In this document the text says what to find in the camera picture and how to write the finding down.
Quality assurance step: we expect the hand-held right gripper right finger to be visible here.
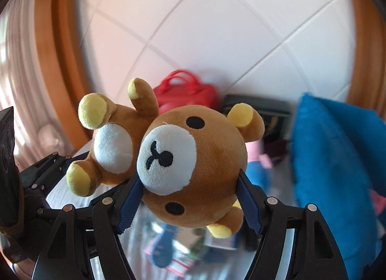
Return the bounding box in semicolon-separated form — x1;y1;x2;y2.
237;171;347;280

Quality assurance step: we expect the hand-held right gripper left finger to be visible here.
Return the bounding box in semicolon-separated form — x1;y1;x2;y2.
32;177;143;280

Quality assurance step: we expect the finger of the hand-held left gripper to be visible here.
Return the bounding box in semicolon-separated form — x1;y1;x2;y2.
19;153;73;191
21;188;50;223

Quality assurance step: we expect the brown bear plush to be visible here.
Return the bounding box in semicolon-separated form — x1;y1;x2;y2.
66;77;266;240

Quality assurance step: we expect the blue fabric storage bin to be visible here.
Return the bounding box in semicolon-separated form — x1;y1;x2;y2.
291;92;386;280

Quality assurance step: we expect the blue-clothed pig plush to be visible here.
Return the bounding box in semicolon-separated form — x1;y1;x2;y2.
245;141;281;191

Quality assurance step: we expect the dark maroon pouch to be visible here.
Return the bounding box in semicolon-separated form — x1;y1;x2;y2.
265;140;288;160

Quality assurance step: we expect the pale curtain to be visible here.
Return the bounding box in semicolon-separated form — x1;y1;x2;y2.
0;0;65;160

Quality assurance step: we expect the dark gift box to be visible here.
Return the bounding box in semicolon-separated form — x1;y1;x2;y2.
221;95;291;145

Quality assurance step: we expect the red toy suitcase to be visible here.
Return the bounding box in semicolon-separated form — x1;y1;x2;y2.
152;69;218;115

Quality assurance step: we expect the wooden wall frame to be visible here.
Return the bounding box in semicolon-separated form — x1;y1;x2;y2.
34;0;386;148

